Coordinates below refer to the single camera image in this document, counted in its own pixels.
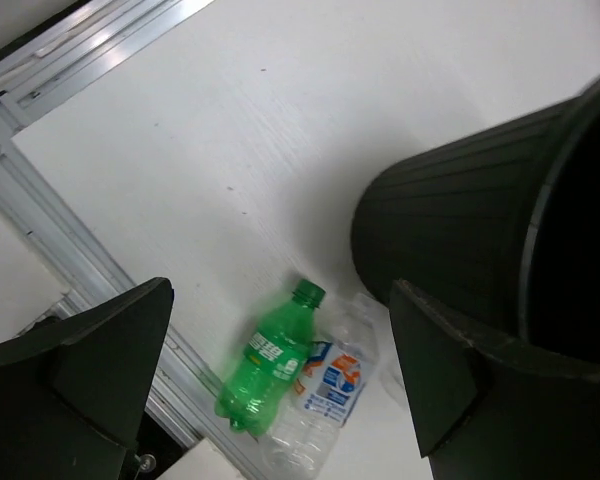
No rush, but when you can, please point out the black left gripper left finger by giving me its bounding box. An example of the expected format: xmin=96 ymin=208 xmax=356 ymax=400
xmin=0 ymin=277 xmax=174 ymax=479

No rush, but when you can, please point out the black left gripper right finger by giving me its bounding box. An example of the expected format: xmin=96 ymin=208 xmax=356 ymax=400
xmin=389 ymin=280 xmax=600 ymax=479

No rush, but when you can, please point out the green soda bottle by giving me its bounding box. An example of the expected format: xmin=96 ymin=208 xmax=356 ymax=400
xmin=214 ymin=278 xmax=325 ymax=437

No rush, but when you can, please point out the black ribbed plastic bin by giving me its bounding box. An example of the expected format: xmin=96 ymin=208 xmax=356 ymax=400
xmin=351 ymin=77 xmax=600 ymax=363

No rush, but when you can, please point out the clear water bottle orange label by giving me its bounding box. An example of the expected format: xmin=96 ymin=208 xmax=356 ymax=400
xmin=260 ymin=293 xmax=379 ymax=479

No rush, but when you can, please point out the aluminium table frame rail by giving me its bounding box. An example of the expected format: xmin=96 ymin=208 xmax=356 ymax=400
xmin=0 ymin=1 xmax=266 ymax=479

